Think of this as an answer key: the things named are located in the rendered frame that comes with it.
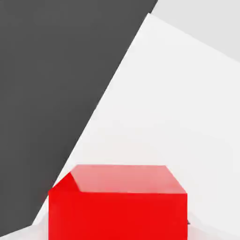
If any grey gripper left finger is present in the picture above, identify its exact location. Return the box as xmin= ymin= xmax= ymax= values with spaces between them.
xmin=0 ymin=222 xmax=49 ymax=240

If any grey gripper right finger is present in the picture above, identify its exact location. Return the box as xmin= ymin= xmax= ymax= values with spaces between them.
xmin=187 ymin=214 xmax=238 ymax=240

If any small red cube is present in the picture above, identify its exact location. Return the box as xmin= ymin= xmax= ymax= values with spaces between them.
xmin=48 ymin=164 xmax=188 ymax=240

